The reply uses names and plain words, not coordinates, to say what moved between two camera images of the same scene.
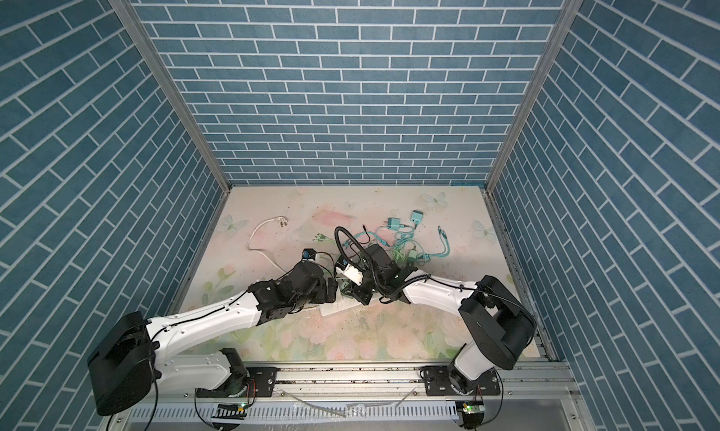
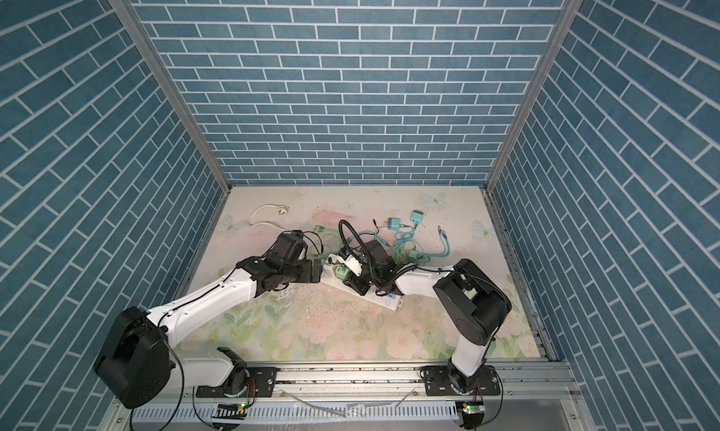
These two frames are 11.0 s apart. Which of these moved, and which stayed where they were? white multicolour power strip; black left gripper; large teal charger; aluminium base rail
Moved: white multicolour power strip; black left gripper
Stayed: large teal charger; aluminium base rail
